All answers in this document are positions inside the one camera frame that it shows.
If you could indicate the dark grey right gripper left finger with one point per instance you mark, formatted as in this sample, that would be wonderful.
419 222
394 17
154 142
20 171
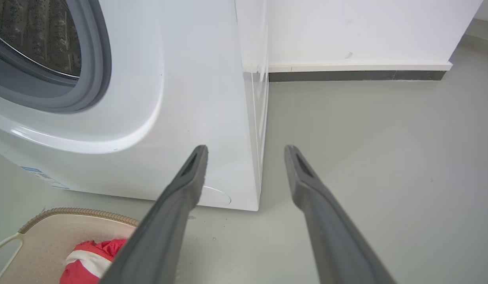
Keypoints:
161 232

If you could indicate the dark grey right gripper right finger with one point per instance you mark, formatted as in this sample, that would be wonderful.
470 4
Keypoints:
330 232

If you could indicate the beige plastic laundry basket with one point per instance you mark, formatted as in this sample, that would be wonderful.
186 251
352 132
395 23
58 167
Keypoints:
42 248

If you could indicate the white front-load washing machine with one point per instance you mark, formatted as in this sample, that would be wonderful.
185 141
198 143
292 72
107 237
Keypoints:
196 98

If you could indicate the red and white garment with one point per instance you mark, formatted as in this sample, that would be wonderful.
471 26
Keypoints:
92 262

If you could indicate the white and grey baseboard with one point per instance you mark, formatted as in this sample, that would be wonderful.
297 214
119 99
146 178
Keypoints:
358 72

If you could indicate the grey rubber door gasket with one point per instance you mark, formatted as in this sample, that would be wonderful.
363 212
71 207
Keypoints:
92 59

